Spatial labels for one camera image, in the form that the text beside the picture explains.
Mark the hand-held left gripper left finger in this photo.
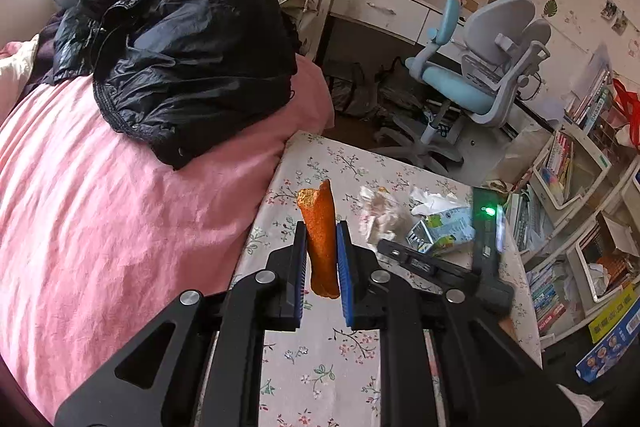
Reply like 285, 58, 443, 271
54, 222, 308, 427

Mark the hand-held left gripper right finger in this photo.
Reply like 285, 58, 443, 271
336, 221, 583, 427

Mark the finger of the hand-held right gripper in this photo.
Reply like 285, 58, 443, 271
376, 239, 483, 295

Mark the blue white carton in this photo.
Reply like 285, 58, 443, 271
406, 202, 476, 258

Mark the long orange peel strip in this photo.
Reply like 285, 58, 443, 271
296, 179, 342, 300

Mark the white tissue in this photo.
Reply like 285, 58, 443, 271
409, 186, 458, 217

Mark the clear plastic wrapper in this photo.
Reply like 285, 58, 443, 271
359, 186, 403, 240

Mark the pile of papers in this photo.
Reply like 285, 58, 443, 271
502, 189, 543, 255

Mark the row of colourful books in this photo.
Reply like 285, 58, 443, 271
527, 257, 571, 333

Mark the white book rack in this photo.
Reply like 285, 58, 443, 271
574, 157, 640, 303
527, 124, 613, 212

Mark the large white floor bag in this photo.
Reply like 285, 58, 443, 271
502, 124, 553, 190

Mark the floral tablecloth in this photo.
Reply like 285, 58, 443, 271
197, 132, 545, 427

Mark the blue printed box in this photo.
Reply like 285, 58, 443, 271
575, 302, 640, 383

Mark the pink bed blanket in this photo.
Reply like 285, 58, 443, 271
0, 39, 336, 413

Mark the grey bag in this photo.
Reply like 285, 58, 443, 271
327, 61, 378, 118

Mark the red bag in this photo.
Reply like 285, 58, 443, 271
612, 79, 640, 132

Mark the grey blue desk chair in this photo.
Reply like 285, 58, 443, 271
372, 0, 552, 168

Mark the black puffer jacket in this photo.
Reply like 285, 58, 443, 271
51, 0, 301, 171

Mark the white desk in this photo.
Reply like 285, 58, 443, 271
327, 0, 558, 132

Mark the dark purple cloth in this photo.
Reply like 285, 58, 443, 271
31, 7, 68, 88

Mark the pink white pillow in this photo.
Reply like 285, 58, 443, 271
0, 34, 41, 122

